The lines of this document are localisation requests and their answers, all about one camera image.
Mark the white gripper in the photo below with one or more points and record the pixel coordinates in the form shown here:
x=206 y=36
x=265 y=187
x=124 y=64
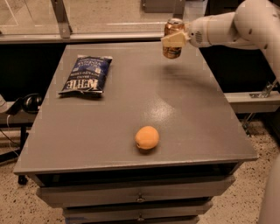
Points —
x=197 y=35

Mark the orange soda can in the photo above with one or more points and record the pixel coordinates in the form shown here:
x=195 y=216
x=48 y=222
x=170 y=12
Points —
x=174 y=38

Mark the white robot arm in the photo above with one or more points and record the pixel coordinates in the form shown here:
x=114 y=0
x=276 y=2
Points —
x=254 y=197

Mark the blue Kettle chips bag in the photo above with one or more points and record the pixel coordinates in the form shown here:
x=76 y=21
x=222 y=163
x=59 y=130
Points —
x=88 y=75

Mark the orange fruit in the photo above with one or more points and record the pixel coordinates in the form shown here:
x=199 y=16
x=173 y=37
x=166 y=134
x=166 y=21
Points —
x=147 y=138

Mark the grey drawer cabinet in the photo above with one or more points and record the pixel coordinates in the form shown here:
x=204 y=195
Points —
x=80 y=140

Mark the black headphones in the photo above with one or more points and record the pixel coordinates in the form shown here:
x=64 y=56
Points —
x=30 y=104

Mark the top drawer knob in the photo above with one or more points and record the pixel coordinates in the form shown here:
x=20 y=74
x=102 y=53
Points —
x=140 y=198

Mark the drawer knob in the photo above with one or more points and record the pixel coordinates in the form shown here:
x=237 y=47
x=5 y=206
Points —
x=140 y=218
x=140 y=198

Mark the grey drawer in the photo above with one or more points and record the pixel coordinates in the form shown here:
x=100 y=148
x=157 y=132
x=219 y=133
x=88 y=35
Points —
x=161 y=210
x=166 y=189

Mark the top grey drawer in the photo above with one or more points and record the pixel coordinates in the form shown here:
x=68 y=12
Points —
x=166 y=189

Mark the black stand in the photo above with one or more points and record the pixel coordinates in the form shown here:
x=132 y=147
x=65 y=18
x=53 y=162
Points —
x=14 y=153

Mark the right metal railing post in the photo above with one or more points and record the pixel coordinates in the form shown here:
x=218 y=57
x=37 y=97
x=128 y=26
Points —
x=178 y=9

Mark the metal railing post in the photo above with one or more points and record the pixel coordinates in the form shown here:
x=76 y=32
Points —
x=60 y=12
x=178 y=9

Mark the metal window rail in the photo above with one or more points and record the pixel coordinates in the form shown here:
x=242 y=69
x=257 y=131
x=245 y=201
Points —
x=6 y=39

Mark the left metal railing post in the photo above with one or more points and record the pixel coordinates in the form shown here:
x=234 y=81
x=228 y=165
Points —
x=60 y=12

